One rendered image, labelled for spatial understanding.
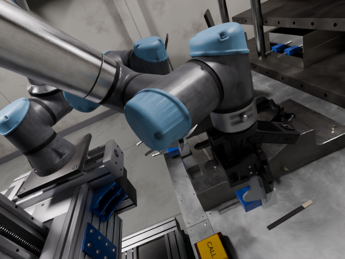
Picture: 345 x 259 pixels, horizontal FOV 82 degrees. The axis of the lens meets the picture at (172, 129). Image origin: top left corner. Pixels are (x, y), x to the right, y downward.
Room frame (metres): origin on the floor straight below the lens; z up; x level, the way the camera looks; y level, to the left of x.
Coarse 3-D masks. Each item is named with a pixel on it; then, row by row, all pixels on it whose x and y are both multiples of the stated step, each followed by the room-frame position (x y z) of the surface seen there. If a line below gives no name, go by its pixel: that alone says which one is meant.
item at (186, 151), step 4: (184, 140) 0.56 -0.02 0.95; (184, 144) 0.54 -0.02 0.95; (172, 148) 0.55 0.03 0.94; (176, 148) 0.55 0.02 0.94; (184, 148) 0.54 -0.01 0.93; (188, 148) 0.54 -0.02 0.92; (160, 152) 0.56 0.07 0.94; (164, 152) 0.56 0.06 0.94; (168, 152) 0.54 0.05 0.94; (172, 152) 0.54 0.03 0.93; (176, 152) 0.54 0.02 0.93; (180, 152) 0.54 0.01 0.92; (184, 152) 0.54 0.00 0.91; (188, 152) 0.54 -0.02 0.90
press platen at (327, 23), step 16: (272, 0) 1.58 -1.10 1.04; (288, 0) 1.37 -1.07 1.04; (304, 0) 1.20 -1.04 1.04; (320, 0) 1.06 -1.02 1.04; (336, 0) 0.95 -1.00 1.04; (240, 16) 1.53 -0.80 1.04; (272, 16) 1.17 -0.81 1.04; (288, 16) 1.04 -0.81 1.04; (304, 16) 0.93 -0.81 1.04; (320, 16) 0.84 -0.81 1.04; (336, 16) 0.77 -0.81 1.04
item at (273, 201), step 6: (240, 192) 0.29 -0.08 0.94; (240, 198) 0.27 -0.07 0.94; (276, 198) 0.25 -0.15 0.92; (228, 204) 0.28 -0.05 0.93; (234, 204) 0.27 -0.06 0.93; (240, 204) 0.27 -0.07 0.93; (246, 204) 0.25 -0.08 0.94; (252, 204) 0.25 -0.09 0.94; (258, 204) 0.25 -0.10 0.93; (264, 204) 0.25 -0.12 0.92; (270, 204) 0.25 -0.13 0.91; (222, 210) 0.27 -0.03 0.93; (228, 210) 0.27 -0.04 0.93; (246, 210) 0.25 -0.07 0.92
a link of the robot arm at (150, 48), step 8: (144, 40) 0.52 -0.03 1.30; (152, 40) 0.50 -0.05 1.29; (160, 40) 0.50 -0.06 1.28; (136, 48) 0.50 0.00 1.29; (144, 48) 0.48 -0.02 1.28; (152, 48) 0.48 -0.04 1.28; (160, 48) 0.49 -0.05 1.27; (136, 56) 0.51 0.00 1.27; (144, 56) 0.49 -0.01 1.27; (152, 56) 0.48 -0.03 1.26; (160, 56) 0.48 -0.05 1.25; (136, 64) 0.51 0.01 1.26; (144, 64) 0.49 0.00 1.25; (152, 64) 0.48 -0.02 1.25; (160, 64) 0.49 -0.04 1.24; (168, 64) 0.51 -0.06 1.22; (144, 72) 0.50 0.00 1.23; (152, 72) 0.49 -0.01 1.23; (160, 72) 0.49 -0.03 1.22; (168, 72) 0.50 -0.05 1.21
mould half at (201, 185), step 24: (264, 120) 0.50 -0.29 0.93; (312, 120) 0.47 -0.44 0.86; (192, 144) 0.59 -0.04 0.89; (264, 144) 0.43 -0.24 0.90; (288, 144) 0.37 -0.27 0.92; (312, 144) 0.37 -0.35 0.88; (336, 144) 0.37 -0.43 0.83; (216, 168) 0.44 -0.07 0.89; (288, 168) 0.37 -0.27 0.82; (216, 192) 0.38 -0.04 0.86
